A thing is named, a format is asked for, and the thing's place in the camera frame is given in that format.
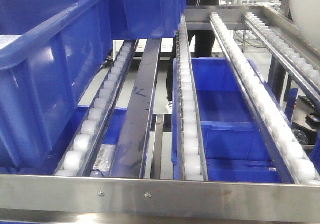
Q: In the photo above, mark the blue bin lower shelf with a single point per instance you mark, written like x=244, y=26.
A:
x=237, y=147

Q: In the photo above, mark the blue bin rear middle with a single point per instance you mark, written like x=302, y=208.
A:
x=145, y=19

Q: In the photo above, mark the large blue bin near left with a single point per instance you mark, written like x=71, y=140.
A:
x=59, y=47

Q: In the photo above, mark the white roller track middle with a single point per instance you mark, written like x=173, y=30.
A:
x=190, y=144

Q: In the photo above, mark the white roller track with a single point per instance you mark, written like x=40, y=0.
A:
x=84, y=147
x=298, y=67
x=290, y=160
x=190, y=144

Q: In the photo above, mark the steel divider bar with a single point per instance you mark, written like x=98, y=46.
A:
x=132, y=149

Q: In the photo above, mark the packaged item with barcode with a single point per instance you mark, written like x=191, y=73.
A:
x=103, y=161

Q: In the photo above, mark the white roller track left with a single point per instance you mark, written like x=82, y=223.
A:
x=84, y=147

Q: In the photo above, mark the person in black trousers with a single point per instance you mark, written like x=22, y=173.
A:
x=204, y=40

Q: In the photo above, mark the white roller track far right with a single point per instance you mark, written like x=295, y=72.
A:
x=298, y=67

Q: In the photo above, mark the steel front rail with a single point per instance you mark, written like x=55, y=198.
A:
x=51, y=199

